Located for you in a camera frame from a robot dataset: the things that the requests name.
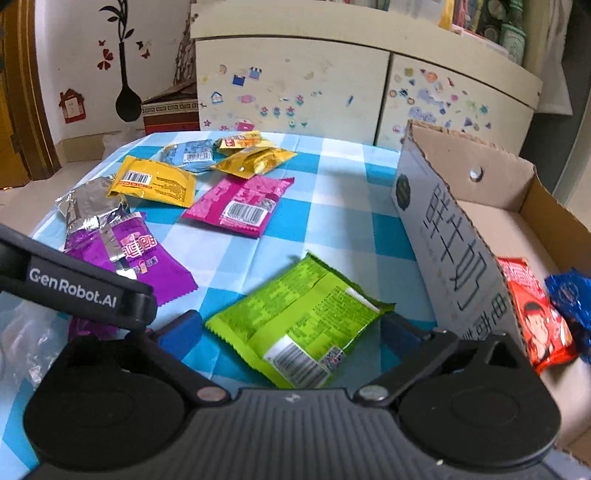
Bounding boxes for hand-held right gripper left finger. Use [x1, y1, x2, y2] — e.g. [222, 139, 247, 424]
[60, 310, 232, 408]

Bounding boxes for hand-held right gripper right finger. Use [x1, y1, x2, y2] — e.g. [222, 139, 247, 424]
[353, 311, 529, 407]

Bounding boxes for silver foil snack packet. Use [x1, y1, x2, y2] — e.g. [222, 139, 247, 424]
[54, 178, 139, 280]

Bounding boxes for purple snack packet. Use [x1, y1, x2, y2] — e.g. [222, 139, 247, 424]
[65, 211, 199, 340]

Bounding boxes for green snack packet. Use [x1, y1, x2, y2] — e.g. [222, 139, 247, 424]
[204, 251, 395, 389]

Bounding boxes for cardboard box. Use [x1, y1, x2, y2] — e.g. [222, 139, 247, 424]
[390, 119, 591, 467]

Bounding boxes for yellow barcode snack packet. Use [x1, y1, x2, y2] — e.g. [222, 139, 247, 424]
[107, 155, 197, 207]

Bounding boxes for magenta snack packet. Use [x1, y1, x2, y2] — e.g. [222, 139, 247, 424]
[181, 175, 295, 238]

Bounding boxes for red snack packet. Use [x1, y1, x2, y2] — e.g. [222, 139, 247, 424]
[496, 257, 580, 376]

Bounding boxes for light blue snack packet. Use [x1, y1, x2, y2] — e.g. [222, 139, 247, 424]
[159, 140, 220, 172]

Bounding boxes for dark blue shiny snack packet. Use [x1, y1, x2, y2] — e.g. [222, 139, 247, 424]
[544, 268, 591, 344]

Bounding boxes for golden shiny snack packet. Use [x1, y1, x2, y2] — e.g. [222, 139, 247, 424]
[211, 147, 297, 178]

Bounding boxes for clear plastic bag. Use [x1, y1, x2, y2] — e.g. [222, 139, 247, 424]
[102, 131, 134, 153]

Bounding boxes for blue white checkered tablecloth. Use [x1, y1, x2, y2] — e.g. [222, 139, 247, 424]
[0, 131, 439, 480]

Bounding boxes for red brown carton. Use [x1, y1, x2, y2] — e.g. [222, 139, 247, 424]
[141, 78, 200, 136]

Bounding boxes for yellow orange snack packet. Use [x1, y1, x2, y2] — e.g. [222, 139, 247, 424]
[216, 131, 277, 155]

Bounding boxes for dried brown branches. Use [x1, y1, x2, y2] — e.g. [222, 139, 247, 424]
[173, 0, 199, 86]

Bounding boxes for cream cabinet with stickers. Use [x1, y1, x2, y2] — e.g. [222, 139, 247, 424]
[189, 2, 543, 153]

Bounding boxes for green label bottle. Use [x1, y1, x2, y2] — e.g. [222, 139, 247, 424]
[500, 21, 527, 64]

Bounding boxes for red house switch sticker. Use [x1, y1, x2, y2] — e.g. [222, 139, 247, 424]
[58, 89, 87, 124]

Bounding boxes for black vase wall decal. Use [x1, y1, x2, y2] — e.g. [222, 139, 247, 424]
[99, 0, 143, 123]

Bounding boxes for brown wooden door frame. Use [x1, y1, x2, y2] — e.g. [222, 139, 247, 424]
[0, 0, 61, 190]

